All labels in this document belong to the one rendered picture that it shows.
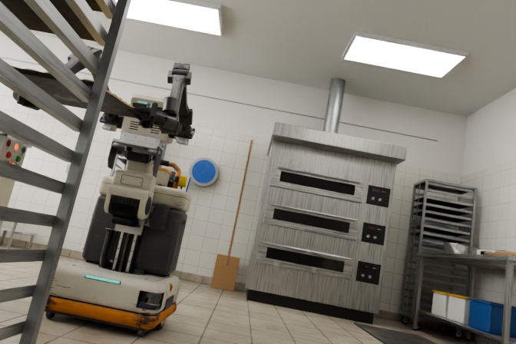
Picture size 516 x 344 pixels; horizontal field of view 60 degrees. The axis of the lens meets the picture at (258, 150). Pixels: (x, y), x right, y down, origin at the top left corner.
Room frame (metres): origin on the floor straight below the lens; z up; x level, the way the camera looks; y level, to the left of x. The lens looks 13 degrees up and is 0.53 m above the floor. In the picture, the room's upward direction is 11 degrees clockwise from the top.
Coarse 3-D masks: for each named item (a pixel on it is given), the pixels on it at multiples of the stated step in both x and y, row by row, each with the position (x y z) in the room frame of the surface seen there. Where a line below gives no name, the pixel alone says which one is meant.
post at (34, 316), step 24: (120, 0) 1.23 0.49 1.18; (120, 24) 1.23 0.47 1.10; (96, 96) 1.23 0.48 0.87; (96, 120) 1.24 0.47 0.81; (72, 168) 1.23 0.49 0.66; (72, 192) 1.23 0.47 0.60; (48, 240) 1.23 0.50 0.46; (48, 264) 1.23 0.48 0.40; (48, 288) 1.24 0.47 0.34; (24, 336) 1.23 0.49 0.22
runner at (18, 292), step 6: (12, 288) 1.12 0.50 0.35; (18, 288) 1.14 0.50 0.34; (24, 288) 1.17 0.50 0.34; (30, 288) 1.20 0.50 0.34; (0, 294) 1.07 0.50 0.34; (6, 294) 1.10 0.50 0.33; (12, 294) 1.12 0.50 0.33; (18, 294) 1.15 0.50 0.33; (24, 294) 1.18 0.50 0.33; (30, 294) 1.21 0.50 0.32; (0, 300) 1.08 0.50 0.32; (6, 300) 1.10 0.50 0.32
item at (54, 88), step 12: (24, 72) 1.30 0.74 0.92; (36, 72) 1.30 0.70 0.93; (36, 84) 1.47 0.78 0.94; (48, 84) 1.42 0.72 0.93; (60, 84) 1.37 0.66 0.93; (60, 96) 1.64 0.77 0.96; (72, 96) 1.58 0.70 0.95; (108, 96) 1.42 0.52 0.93; (84, 108) 1.89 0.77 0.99; (108, 108) 1.74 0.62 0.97; (120, 108) 1.67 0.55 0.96; (132, 108) 1.63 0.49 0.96
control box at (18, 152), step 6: (0, 138) 2.10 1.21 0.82; (6, 138) 2.12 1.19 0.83; (0, 144) 2.10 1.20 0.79; (6, 144) 2.13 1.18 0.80; (12, 144) 2.19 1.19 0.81; (18, 144) 2.24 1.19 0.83; (0, 150) 2.11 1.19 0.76; (6, 150) 2.15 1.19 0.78; (12, 150) 2.21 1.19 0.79; (18, 150) 2.26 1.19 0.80; (0, 156) 2.11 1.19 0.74; (6, 156) 2.16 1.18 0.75; (12, 156) 2.22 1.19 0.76; (24, 156) 2.33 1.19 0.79; (12, 162) 2.23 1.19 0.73; (18, 162) 2.30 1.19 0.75
